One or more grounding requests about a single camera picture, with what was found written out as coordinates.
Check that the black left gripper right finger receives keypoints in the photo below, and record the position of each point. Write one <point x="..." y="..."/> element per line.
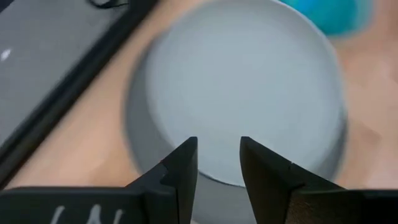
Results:
<point x="267" y="186"/>

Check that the white floor scrap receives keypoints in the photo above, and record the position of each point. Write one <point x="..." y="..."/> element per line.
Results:
<point x="5" y="54"/>

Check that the teal translucent small plate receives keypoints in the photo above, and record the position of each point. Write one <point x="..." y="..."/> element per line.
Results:
<point x="332" y="14"/>

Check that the light blue-grey plastic plate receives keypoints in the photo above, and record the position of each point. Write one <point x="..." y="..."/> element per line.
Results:
<point x="242" y="87"/>

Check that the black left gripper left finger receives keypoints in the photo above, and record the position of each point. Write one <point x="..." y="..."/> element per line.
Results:
<point x="177" y="186"/>

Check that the large grey plastic plate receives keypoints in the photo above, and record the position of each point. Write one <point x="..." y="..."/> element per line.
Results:
<point x="140" y="140"/>

